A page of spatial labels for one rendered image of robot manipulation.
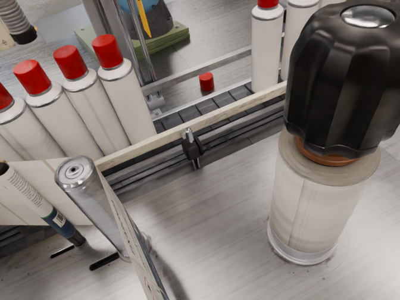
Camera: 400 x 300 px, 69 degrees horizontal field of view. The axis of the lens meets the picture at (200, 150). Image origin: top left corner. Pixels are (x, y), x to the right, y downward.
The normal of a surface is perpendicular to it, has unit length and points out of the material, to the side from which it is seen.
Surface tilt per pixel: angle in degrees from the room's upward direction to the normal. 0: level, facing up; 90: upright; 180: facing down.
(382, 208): 0
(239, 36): 0
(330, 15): 12
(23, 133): 90
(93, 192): 90
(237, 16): 0
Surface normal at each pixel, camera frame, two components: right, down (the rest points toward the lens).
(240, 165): -0.13, -0.64
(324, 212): -0.13, 0.78
